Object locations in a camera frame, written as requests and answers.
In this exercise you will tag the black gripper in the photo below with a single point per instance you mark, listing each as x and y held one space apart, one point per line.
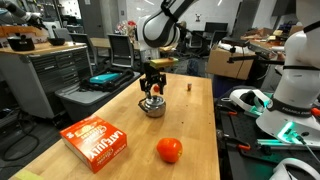
153 74

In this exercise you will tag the silver pot lid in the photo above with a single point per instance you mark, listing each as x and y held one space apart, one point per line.
156 101

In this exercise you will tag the silver metal pot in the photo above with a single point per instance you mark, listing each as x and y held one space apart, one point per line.
154 110

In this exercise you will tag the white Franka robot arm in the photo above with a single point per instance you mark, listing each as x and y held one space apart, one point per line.
300 73

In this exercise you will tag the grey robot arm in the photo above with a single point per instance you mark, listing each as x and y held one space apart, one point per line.
20 12

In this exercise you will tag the black bag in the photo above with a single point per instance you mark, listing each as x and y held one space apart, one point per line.
125 78

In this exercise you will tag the small jar with silver cap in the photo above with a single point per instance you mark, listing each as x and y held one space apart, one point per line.
189 87

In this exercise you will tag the grey mesh office chair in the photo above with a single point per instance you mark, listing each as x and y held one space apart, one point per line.
120 50
81 40

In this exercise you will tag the teal box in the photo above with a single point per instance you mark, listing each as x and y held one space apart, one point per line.
104 78

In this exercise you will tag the wooden background table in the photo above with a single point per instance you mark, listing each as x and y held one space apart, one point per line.
100 42

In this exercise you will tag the orange tomato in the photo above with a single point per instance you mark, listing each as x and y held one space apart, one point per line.
169 150

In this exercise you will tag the grey plastic tote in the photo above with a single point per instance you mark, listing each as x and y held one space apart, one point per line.
83 103

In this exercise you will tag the cardboard box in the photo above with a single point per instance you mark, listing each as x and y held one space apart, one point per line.
226 63

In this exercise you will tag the black computer monitor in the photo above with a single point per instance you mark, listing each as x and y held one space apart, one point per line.
216 27

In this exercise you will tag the orange cracker box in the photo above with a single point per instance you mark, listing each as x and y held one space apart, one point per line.
95 143

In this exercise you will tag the white VR headset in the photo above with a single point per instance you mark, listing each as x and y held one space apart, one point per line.
248 98

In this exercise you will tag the black bowl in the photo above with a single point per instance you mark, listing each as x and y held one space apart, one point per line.
56 41

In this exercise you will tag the grey drawer cabinet wooden top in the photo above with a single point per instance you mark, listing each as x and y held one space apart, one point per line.
40 76

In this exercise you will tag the aluminium extrusion bar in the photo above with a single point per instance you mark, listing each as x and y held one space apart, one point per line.
276 142

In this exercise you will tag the orange wooden board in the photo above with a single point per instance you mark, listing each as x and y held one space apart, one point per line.
16 31

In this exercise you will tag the yellow sponge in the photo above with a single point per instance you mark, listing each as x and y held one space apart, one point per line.
28 175

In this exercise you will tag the yellowish wrist camera block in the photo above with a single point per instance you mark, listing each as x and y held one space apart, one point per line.
164 62

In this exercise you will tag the black bar camera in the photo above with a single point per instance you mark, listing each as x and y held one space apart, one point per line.
235 41

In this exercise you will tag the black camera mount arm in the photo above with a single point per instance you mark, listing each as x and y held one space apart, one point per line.
253 58

